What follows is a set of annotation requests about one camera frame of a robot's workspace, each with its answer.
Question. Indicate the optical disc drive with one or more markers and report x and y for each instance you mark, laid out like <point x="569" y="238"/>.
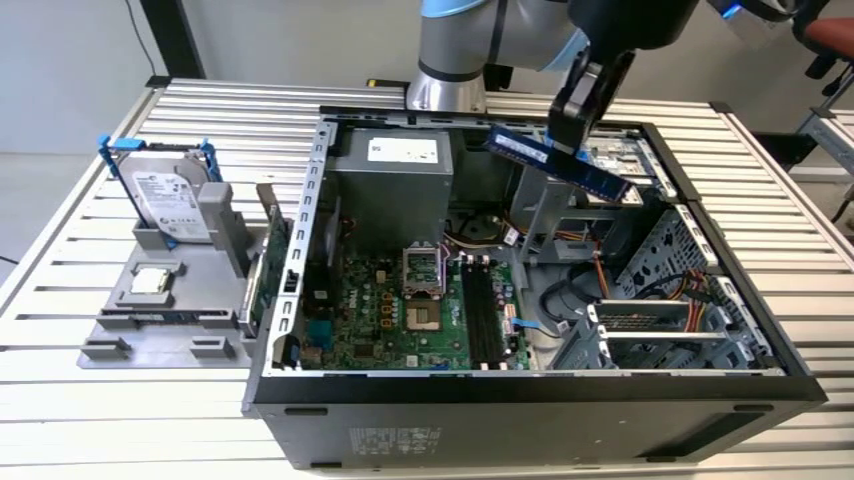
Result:
<point x="641" y="150"/>

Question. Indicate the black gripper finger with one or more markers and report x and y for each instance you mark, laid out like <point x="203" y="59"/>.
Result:
<point x="579" y="70"/>
<point x="570" y="125"/>

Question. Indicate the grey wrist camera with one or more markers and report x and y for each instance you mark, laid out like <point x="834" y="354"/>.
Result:
<point x="757" y="27"/>

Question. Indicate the grey power supply unit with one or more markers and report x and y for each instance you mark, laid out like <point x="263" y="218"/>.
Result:
<point x="394" y="200"/>

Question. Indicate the silver CPU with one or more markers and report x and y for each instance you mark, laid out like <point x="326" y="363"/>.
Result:
<point x="150" y="281"/>

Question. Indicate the grey metal disk bay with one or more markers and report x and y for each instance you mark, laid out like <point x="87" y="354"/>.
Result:
<point x="667" y="330"/>

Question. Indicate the black PC case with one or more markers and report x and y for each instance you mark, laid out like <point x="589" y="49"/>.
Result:
<point x="467" y="430"/>

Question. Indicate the CPU socket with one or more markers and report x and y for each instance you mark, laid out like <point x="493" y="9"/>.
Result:
<point x="423" y="315"/>

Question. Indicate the red office chair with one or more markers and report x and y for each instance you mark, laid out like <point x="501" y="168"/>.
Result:
<point x="834" y="32"/>

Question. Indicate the black stand post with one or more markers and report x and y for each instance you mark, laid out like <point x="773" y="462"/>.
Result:
<point x="175" y="40"/>

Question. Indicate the small yellow black connector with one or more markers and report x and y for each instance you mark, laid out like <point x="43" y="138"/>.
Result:
<point x="373" y="82"/>

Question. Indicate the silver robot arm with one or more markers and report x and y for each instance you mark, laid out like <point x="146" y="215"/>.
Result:
<point x="454" y="55"/>

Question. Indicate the grey parts rack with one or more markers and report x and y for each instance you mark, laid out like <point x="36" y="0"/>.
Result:
<point x="200" y="280"/>

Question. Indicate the hard disk in blue carrier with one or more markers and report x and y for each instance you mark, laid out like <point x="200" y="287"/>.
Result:
<point x="163" y="200"/>

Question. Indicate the thin metal locking lever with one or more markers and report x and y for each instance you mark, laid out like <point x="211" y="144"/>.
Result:
<point x="443" y="272"/>

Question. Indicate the green motherboard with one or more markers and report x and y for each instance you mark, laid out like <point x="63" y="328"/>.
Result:
<point x="437" y="345"/>

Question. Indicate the green graphics card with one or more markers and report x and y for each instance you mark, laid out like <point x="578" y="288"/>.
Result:
<point x="270" y="260"/>

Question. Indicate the RAM stick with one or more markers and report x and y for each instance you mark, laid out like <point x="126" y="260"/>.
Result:
<point x="167" y="316"/>
<point x="517" y="146"/>

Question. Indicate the black RAM slot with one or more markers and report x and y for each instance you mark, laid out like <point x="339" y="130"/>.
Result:
<point x="498" y="310"/>
<point x="473" y="310"/>
<point x="490" y="310"/>
<point x="481" y="310"/>

